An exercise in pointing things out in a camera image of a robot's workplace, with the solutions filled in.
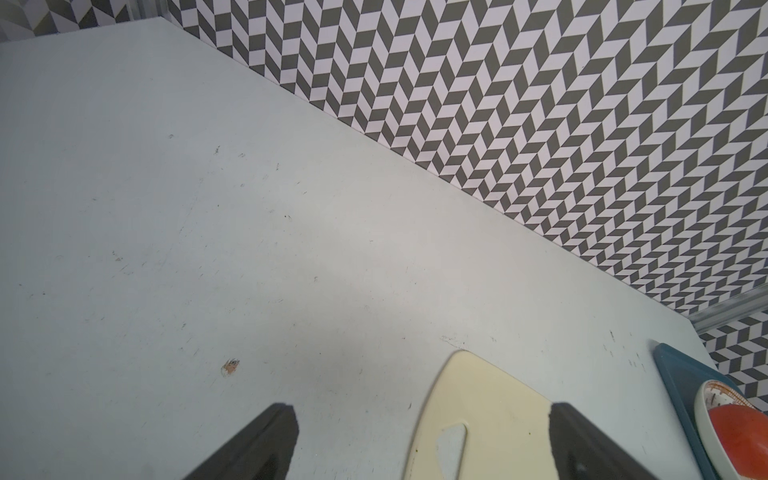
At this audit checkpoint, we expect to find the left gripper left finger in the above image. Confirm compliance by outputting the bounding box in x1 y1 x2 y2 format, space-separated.
186 403 299 480

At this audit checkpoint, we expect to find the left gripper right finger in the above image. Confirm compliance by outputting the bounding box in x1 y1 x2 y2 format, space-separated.
548 402 656 480

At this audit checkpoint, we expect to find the cream plastic cutting board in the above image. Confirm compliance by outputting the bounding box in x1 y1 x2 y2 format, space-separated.
403 350 558 479

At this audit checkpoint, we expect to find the teal rectangular tray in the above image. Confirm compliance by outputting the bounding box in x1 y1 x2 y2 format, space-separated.
652 343 738 480

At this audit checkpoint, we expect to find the patterned ceramic plate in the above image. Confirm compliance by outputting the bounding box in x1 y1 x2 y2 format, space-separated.
694 380 759 480

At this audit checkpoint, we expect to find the red tomato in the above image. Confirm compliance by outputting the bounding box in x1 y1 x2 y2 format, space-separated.
719 407 767 479

